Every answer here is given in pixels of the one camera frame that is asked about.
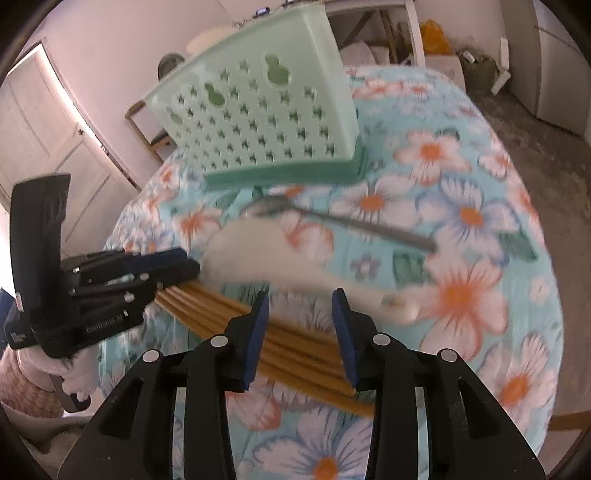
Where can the wooden chopstick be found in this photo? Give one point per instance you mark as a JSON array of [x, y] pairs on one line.
[[320, 345], [283, 364]]

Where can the small steel spoon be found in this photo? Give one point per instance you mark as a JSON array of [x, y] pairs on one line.
[[275, 204]]

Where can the grey refrigerator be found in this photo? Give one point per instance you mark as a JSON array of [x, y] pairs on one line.
[[549, 74]]

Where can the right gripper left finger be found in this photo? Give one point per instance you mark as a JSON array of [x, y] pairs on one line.
[[131, 434]]

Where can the wooden chair black seat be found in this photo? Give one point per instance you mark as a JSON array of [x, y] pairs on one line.
[[157, 142]]

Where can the green plastic utensil basket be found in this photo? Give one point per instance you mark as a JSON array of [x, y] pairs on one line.
[[268, 104]]

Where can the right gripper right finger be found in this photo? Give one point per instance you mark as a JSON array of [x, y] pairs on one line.
[[470, 435]]

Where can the white side table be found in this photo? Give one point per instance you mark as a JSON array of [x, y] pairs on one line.
[[382, 9]]

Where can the white gloved left hand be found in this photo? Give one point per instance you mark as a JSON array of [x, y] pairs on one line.
[[79, 374]]

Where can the white wooden door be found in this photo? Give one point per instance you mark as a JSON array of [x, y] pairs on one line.
[[43, 133]]

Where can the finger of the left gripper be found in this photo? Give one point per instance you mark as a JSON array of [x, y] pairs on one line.
[[160, 277], [154, 261]]

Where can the white rice paddle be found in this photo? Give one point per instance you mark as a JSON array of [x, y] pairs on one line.
[[256, 250]]

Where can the floral blue tablecloth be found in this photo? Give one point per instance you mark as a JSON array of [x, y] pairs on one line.
[[435, 166]]

